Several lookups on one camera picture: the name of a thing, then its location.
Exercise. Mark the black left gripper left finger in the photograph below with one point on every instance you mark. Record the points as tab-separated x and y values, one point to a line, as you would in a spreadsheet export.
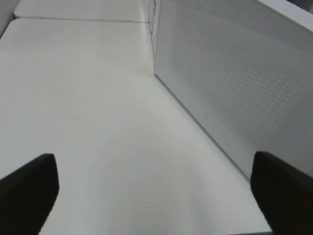
27	196

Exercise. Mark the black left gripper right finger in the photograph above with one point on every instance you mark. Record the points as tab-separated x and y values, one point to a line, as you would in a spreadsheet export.
284	195

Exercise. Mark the white microwave door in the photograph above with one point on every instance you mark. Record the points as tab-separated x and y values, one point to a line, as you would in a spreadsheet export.
244	70

